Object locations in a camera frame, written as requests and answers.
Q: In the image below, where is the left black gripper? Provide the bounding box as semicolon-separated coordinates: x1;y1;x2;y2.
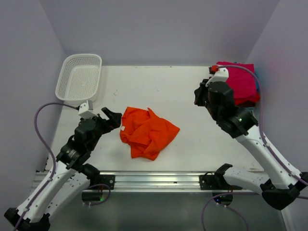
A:
87;107;121;151

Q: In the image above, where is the orange t shirt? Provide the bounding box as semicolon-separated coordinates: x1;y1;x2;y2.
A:
119;107;180;161

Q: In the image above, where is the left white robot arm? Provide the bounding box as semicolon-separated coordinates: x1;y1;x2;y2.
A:
4;106;122;231

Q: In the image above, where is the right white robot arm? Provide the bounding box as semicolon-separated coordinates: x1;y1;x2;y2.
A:
194;79;308;210

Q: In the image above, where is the magenta folded t shirt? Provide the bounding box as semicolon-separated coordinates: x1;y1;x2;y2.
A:
226;67;257;100

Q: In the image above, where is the dark red folded t shirt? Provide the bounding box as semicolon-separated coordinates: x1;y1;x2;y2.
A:
237;101;256;108

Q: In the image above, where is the white plastic basket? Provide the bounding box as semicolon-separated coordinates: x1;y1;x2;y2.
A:
55;53;102;104

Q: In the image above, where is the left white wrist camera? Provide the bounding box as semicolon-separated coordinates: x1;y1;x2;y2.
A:
78;100;96;119

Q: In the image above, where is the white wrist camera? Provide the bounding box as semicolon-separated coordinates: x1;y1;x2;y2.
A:
78;100;96;119
205;65;229;87

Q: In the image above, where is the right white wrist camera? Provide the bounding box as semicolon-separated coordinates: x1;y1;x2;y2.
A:
205;65;229;87

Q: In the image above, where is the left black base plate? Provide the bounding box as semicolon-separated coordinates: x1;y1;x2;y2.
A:
88;174;116;191

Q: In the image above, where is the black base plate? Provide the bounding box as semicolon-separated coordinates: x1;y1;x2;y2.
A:
199;174;242;190
88;174;116;191

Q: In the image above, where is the aluminium mounting rail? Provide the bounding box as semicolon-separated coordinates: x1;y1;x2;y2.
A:
31;170;284;193

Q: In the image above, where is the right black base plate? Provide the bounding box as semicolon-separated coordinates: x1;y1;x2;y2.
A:
199;174;242;190

